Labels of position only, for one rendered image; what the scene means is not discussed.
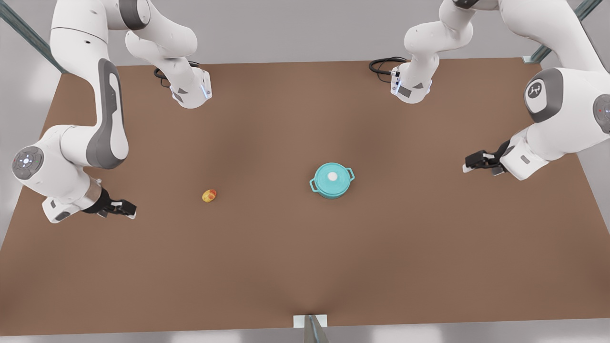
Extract teal pot lid white knob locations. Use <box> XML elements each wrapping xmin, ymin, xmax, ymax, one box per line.
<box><xmin>315</xmin><ymin>162</ymin><xmax>351</xmax><ymax>189</ymax></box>

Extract teal pot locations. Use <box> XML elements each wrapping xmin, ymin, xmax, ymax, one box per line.
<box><xmin>309</xmin><ymin>167</ymin><xmax>356</xmax><ymax>200</ymax></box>

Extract black cable loop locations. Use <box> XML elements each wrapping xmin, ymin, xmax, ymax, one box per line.
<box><xmin>153</xmin><ymin>61</ymin><xmax>202</xmax><ymax>89</ymax></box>
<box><xmin>368</xmin><ymin>57</ymin><xmax>408</xmax><ymax>84</ymax></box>

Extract silver frame post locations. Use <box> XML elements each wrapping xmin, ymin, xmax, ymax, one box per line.
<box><xmin>293</xmin><ymin>314</ymin><xmax>329</xmax><ymax>343</ymax></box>
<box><xmin>522</xmin><ymin>0</ymin><xmax>603</xmax><ymax>64</ymax></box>
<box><xmin>0</xmin><ymin>1</ymin><xmax>68</xmax><ymax>75</ymax></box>

